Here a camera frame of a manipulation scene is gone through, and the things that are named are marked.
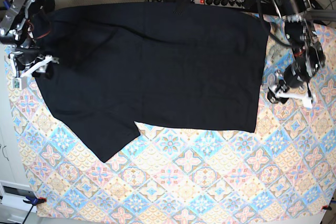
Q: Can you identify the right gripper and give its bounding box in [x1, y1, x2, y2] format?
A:
[9, 47, 49, 77]

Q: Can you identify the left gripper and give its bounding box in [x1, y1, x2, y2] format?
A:
[269, 65, 309, 91]

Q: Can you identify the black T-shirt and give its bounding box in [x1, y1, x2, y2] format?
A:
[33, 2, 268, 162]

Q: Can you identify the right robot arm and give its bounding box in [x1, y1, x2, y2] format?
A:
[1, 0, 58, 79]

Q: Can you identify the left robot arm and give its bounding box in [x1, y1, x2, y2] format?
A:
[257, 0, 326, 109]

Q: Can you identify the blue clamp upper left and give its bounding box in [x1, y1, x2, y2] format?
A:
[1, 0, 16, 11]

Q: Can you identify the blue clamp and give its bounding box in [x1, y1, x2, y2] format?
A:
[22, 196, 47, 224]
[1, 0, 16, 11]

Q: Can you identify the patterned tablecloth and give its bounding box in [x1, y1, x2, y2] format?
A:
[5, 25, 335, 223]

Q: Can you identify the white power strip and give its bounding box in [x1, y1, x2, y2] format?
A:
[194, 0, 245, 9]

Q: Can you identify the orange clamp lower right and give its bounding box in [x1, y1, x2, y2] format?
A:
[322, 206, 332, 210]

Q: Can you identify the blue clamp lower left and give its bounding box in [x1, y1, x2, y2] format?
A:
[22, 196, 47, 224]

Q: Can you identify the white cabinet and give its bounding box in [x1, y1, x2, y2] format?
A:
[1, 45, 31, 223]

